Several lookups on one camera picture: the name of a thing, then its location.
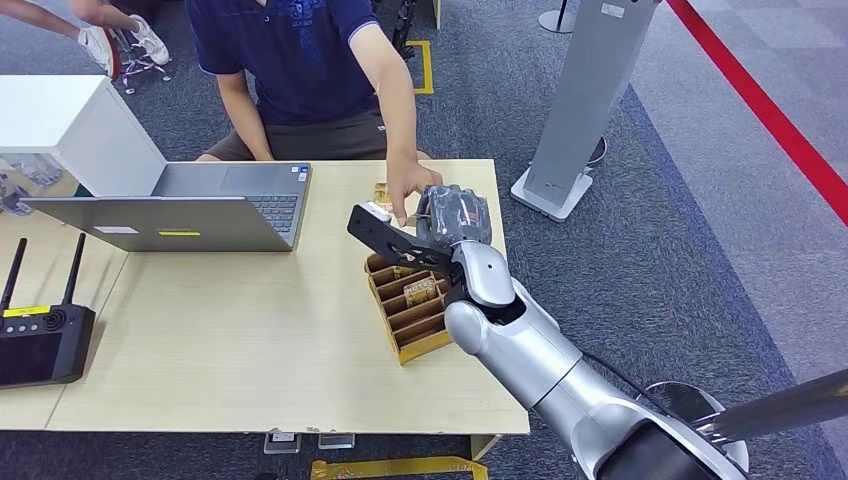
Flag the person's left hand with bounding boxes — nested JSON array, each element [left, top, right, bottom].
[[386, 158, 444, 228]]

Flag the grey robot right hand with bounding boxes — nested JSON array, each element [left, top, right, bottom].
[[415, 185, 494, 250]]

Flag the brown slotted card holder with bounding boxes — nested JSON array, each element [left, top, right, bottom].
[[362, 251, 456, 366]]

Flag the person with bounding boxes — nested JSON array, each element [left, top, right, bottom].
[[184, 0, 444, 228], [0, 0, 172, 79]]

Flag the grey kiosk stand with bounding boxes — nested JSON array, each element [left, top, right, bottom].
[[509, 0, 657, 224]]

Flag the grey laptop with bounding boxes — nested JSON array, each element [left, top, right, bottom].
[[21, 162, 313, 254]]

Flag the stanchion with grey base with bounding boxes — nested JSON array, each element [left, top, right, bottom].
[[537, 0, 579, 36]]

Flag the wooden desk leg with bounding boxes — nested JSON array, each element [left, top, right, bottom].
[[469, 435, 503, 462]]

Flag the large grey floor socket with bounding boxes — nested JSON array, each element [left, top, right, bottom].
[[262, 431, 303, 456]]

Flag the metal chair base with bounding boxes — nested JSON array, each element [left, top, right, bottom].
[[109, 29, 174, 96]]

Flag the white cabinet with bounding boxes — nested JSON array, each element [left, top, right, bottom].
[[0, 74, 167, 198]]

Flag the clear plastic item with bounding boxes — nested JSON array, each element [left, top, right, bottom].
[[0, 153, 64, 218]]

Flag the black controller with antennas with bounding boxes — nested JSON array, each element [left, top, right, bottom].
[[0, 233, 97, 391]]

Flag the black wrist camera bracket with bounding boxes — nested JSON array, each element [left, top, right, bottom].
[[347, 203, 466, 281]]

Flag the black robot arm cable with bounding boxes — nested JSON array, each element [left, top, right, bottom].
[[581, 352, 667, 407]]

